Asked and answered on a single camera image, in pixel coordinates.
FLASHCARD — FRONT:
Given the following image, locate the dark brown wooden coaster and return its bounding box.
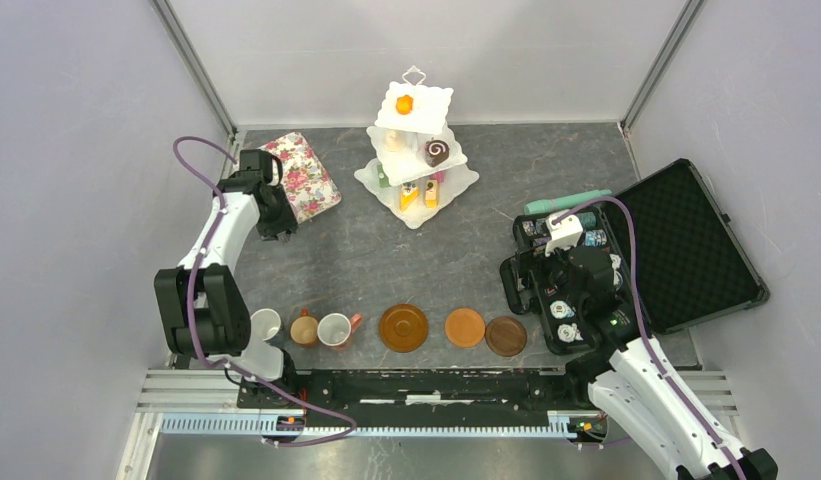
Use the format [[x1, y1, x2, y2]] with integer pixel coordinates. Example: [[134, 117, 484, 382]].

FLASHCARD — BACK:
[[485, 316, 527, 357]]

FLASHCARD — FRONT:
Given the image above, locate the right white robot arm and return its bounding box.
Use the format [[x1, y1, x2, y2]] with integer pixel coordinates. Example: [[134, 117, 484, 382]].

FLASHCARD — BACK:
[[501, 245, 778, 479]]

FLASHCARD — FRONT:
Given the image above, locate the light orange wooden coaster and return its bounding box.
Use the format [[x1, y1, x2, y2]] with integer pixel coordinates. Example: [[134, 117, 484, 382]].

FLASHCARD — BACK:
[[444, 308, 486, 348]]

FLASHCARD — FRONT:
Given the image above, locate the orange star pastry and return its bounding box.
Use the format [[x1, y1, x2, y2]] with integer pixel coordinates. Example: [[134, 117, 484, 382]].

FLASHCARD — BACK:
[[395, 95, 414, 115]]

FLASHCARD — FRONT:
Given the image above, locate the large brown wooden saucer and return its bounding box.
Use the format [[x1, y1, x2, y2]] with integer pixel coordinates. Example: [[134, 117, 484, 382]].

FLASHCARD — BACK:
[[378, 304, 429, 353]]

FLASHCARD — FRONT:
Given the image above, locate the green square cake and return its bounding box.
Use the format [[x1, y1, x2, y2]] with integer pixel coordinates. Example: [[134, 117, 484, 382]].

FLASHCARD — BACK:
[[376, 163, 391, 188]]

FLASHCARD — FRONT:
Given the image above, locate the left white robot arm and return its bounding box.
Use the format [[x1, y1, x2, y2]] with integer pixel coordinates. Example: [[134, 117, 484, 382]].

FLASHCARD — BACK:
[[154, 149, 300, 408]]

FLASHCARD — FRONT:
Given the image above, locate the orange yellow cake piece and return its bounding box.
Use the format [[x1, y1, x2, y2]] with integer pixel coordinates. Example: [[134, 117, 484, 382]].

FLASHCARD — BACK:
[[424, 179, 440, 209]]

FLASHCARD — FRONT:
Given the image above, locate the white three-tier dessert stand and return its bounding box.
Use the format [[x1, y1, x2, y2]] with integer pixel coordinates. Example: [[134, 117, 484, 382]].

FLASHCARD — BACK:
[[354, 66, 480, 230]]

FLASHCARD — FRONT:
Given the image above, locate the cream round pastry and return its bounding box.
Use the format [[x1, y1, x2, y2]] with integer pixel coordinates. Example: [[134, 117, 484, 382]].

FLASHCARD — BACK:
[[383, 130, 406, 152]]

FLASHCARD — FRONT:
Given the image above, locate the pink cake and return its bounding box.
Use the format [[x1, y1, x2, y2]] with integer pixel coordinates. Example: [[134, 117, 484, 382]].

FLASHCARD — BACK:
[[430, 171, 446, 184]]

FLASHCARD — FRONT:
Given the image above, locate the yellow cake slice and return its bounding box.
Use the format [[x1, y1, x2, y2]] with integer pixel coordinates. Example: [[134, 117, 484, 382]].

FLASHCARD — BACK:
[[399, 182, 419, 212]]

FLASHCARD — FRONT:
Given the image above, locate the black open carrying case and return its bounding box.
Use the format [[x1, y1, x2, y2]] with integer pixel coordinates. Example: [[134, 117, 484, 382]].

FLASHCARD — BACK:
[[500, 159, 770, 335]]

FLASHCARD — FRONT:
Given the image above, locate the teal cylindrical handle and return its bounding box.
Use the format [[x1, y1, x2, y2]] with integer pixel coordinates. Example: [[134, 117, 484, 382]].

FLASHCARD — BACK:
[[523, 190, 612, 215]]

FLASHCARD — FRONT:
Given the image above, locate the chocolate swirl roll cake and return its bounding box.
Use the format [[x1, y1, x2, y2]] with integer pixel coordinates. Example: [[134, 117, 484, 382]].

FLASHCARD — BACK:
[[423, 139, 450, 167]]

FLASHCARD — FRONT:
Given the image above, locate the orange mug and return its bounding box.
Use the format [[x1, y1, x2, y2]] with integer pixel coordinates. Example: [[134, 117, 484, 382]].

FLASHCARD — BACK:
[[289, 309, 319, 347]]

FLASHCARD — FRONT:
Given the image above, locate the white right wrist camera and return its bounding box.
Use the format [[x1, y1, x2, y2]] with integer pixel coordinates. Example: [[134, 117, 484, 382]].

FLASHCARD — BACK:
[[545, 212, 584, 257]]

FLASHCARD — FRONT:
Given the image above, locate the floral rectangular tray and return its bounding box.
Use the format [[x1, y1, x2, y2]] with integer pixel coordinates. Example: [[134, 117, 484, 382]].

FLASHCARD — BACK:
[[260, 132, 342, 223]]

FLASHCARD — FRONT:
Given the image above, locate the white mug pink handle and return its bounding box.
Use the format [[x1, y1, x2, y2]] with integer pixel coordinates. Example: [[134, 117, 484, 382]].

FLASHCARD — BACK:
[[317, 313, 363, 349]]

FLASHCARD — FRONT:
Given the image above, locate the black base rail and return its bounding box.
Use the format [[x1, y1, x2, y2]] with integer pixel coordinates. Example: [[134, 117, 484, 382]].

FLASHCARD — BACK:
[[237, 368, 607, 432]]

